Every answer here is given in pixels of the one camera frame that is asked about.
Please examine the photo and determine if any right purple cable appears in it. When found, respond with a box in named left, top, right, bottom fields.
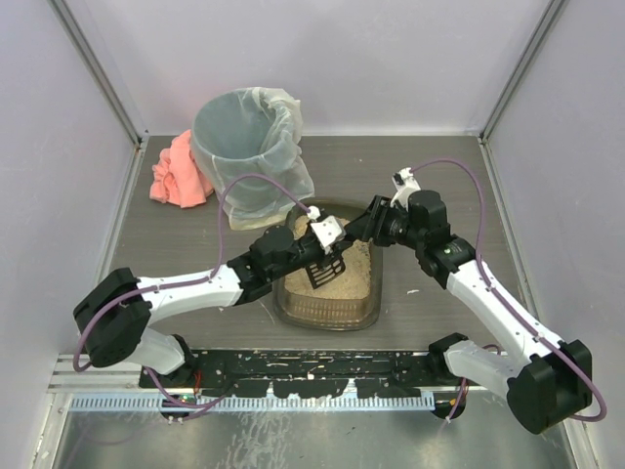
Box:
left=409, top=156, right=609, bottom=422

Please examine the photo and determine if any black slotted litter scoop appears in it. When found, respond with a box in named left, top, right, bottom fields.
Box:
left=305, top=254, right=346, bottom=289

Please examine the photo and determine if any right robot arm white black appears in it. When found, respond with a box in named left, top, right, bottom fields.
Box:
left=346, top=191, right=593, bottom=434

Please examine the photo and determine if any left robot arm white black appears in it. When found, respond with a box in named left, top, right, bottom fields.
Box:
left=73, top=224, right=353, bottom=386

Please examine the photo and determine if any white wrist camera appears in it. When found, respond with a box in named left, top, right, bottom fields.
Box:
left=391, top=167, right=421, bottom=209
left=307, top=205, right=346, bottom=254

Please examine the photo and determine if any black taped base rail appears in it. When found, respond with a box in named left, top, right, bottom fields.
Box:
left=158, top=350, right=469, bottom=399

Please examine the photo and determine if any beige cat litter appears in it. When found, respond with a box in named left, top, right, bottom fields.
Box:
left=284, top=240, right=371, bottom=300

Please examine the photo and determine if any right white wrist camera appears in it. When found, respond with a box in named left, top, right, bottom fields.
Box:
left=391, top=167, right=421, bottom=209

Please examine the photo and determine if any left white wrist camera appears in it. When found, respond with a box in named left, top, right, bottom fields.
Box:
left=307, top=205, right=346, bottom=254

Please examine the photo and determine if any dark translucent litter box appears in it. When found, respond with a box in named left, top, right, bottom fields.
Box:
left=271, top=196, right=384, bottom=333

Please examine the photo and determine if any pink cloth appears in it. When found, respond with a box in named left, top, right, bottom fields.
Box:
left=148, top=130, right=214, bottom=209

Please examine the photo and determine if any grey slotted cable duct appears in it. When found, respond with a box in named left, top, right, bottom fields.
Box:
left=69, top=392, right=436, bottom=412

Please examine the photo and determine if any bin with translucent bag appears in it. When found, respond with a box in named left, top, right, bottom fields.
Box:
left=190, top=87, right=314, bottom=231

